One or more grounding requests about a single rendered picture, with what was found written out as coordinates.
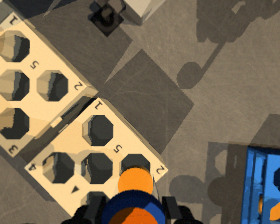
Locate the blue tube rack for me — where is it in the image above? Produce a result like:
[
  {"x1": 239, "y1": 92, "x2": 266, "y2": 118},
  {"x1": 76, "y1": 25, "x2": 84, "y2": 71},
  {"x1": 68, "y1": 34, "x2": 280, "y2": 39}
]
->
[{"x1": 240, "y1": 147, "x2": 280, "y2": 224}]

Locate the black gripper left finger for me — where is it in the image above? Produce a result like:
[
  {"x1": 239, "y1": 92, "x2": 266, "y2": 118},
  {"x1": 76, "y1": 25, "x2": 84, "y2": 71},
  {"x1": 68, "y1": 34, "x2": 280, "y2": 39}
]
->
[{"x1": 61, "y1": 196, "x2": 106, "y2": 224}]

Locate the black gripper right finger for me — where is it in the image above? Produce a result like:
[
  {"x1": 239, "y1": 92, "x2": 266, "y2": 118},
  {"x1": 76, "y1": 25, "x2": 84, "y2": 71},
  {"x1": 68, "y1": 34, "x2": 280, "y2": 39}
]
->
[{"x1": 162, "y1": 196, "x2": 204, "y2": 224}]

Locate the beige sloped button box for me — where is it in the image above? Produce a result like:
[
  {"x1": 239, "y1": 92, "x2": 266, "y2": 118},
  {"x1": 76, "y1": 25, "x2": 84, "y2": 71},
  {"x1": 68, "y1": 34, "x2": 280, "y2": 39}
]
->
[{"x1": 90, "y1": 0, "x2": 166, "y2": 37}]

